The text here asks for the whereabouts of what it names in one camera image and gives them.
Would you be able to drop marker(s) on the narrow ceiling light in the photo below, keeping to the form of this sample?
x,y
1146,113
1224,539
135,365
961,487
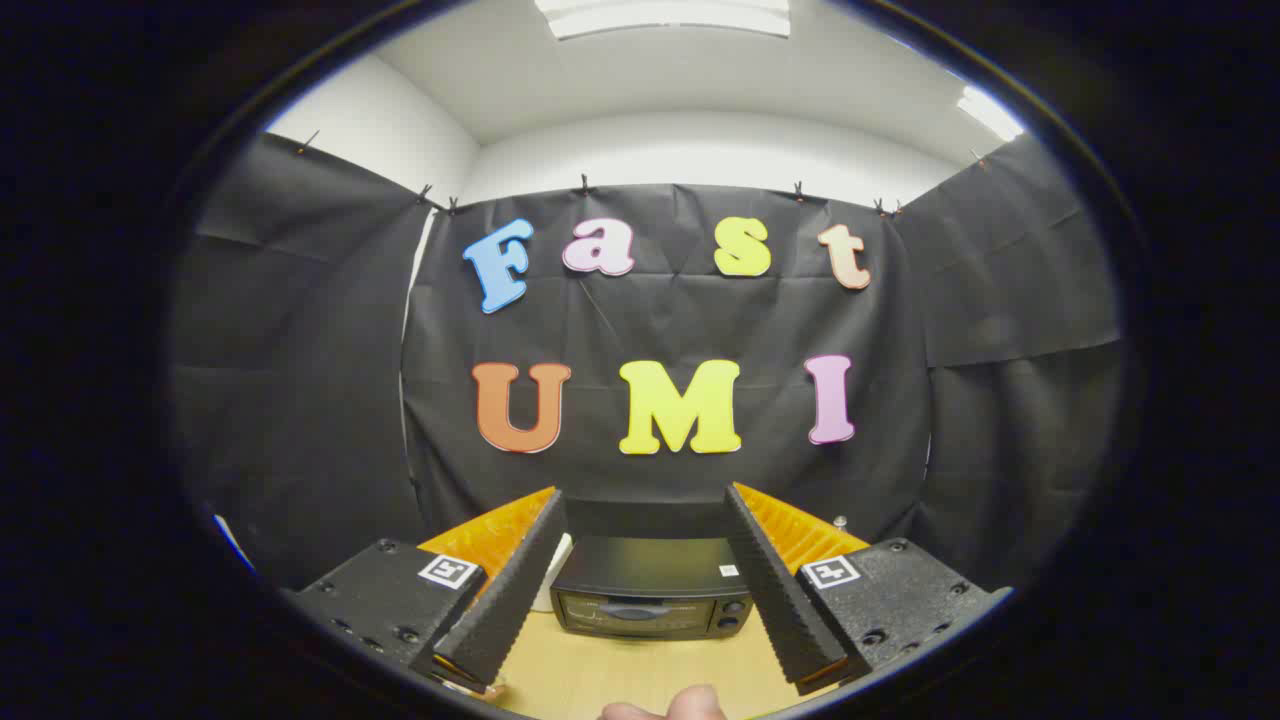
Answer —
x,y
988,112

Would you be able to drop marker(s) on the black toaster oven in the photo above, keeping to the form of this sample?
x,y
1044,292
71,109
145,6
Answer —
x,y
650,570

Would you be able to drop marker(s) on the row of small cloth clips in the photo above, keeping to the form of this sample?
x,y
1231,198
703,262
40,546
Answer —
x,y
585,185

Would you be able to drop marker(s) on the white pop-up toaster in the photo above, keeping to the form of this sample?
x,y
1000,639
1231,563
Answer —
x,y
556,575

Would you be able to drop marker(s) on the rectangular ceiling light panel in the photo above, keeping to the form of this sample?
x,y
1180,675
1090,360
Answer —
x,y
660,15

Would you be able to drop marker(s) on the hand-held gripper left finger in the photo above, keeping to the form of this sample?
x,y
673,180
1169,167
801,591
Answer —
x,y
510,600

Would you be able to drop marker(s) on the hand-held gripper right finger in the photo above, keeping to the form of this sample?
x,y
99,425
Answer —
x,y
780,600

